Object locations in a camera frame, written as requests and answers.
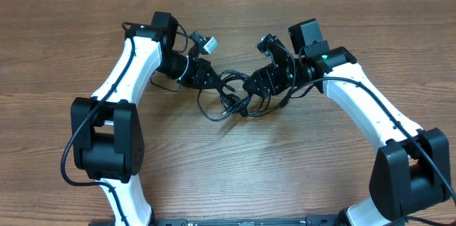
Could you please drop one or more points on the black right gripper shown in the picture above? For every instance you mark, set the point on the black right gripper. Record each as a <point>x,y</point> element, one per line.
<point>266,79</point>

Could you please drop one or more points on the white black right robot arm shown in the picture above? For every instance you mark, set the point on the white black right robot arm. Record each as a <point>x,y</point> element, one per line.
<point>411,171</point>

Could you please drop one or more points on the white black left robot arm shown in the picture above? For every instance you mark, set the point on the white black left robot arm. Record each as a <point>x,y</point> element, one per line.
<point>107,140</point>

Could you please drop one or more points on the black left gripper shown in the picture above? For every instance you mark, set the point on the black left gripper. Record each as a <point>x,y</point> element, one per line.
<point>202,66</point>

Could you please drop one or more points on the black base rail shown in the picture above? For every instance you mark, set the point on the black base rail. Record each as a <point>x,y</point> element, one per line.
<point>309,220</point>

